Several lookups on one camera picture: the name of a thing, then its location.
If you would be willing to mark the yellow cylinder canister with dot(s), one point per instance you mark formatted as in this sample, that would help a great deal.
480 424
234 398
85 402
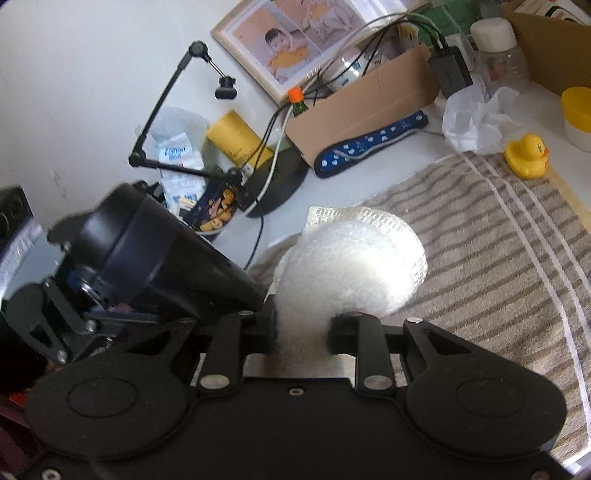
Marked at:
231 135

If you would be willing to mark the green plastic container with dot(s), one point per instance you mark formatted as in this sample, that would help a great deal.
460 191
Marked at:
447 14

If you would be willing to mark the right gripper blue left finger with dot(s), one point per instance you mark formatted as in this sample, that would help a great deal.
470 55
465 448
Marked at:
258 331

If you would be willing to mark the black articulated stand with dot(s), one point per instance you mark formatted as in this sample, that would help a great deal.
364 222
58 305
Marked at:
175 121

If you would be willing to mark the black thermos bottle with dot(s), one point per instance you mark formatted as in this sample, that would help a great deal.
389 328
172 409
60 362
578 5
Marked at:
131 250

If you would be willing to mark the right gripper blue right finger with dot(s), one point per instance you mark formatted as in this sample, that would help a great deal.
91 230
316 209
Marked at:
343 335

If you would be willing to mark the white plastic snack bag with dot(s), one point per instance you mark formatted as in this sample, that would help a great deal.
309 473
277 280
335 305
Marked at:
179 190

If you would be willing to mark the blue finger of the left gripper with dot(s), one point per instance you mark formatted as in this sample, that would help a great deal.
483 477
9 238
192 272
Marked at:
120 317

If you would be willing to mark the black round stand base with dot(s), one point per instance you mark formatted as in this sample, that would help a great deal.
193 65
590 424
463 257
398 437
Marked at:
288 176

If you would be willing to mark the yellow rubber duck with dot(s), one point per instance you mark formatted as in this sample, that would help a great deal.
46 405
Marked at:
528 158

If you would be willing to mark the orange cap green bottle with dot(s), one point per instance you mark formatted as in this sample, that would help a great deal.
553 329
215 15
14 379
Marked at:
297 101

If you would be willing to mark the white fluffy cloth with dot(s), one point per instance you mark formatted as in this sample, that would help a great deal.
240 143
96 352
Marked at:
354 259

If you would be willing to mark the framed baby photo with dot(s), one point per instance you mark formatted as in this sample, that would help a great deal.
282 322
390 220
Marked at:
283 44

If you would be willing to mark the yellow lid cream jar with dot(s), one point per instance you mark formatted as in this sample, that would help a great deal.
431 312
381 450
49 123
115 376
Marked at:
576 105

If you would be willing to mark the black power adapter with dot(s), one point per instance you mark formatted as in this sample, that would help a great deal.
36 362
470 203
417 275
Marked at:
451 71

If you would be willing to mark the crumpled tissue near adapter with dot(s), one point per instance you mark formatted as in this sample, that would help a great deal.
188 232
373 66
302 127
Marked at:
473 124

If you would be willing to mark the blue snack packet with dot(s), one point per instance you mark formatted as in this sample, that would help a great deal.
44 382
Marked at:
213 210

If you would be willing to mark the black camera box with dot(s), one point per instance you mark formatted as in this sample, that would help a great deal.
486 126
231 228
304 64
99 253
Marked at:
19 233

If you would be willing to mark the white lid clear jar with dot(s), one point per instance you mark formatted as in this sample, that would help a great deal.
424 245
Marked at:
500 60

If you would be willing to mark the long cardboard box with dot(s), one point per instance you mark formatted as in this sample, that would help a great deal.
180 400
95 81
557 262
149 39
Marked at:
388 94

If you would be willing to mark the small cardboard box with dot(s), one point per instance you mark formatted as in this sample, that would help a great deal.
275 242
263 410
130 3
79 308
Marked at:
557 51

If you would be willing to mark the striped beige towel mat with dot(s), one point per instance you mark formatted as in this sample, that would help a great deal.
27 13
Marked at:
508 269

